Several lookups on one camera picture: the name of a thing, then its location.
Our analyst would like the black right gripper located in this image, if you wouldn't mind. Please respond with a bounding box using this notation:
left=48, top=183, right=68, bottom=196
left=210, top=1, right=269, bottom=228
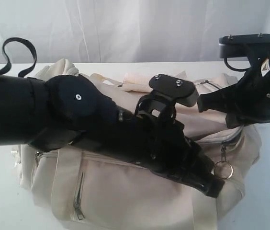
left=197, top=50, right=270, bottom=129

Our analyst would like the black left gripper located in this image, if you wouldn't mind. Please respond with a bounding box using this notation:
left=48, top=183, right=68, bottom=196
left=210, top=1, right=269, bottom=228
left=118, top=107, right=225, bottom=198

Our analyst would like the beige duffel bag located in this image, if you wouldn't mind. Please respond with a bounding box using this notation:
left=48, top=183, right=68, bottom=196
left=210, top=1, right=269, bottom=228
left=10, top=60, right=262, bottom=230

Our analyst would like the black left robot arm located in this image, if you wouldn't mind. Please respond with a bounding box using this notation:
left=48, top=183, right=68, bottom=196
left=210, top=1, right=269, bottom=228
left=0, top=61, right=225, bottom=198

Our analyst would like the white backdrop curtain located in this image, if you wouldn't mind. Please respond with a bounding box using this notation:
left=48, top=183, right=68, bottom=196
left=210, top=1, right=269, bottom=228
left=0, top=0, right=270, bottom=63

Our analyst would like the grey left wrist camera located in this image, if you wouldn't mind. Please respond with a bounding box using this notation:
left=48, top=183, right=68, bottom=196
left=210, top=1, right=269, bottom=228
left=135, top=74, right=199, bottom=121

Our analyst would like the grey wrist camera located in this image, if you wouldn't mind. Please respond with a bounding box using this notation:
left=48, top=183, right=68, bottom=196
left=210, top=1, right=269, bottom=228
left=135, top=74, right=199, bottom=121
left=219, top=33, right=270, bottom=72

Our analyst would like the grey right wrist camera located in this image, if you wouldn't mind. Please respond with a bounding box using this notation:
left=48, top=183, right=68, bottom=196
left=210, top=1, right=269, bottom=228
left=219, top=33, right=270, bottom=72

